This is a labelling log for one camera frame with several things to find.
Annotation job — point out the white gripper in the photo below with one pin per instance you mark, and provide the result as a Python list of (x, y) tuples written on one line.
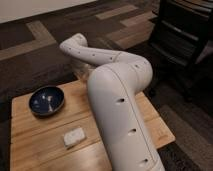
[(83, 71)]

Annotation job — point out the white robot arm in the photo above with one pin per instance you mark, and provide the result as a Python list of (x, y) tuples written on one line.
[(112, 87)]

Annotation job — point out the dark blue ceramic bowl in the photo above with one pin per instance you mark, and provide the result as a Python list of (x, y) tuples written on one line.
[(46, 101)]

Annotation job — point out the white sponge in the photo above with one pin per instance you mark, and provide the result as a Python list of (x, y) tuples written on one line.
[(74, 137)]

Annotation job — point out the black office chair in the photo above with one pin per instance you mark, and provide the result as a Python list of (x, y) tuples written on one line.
[(180, 34)]

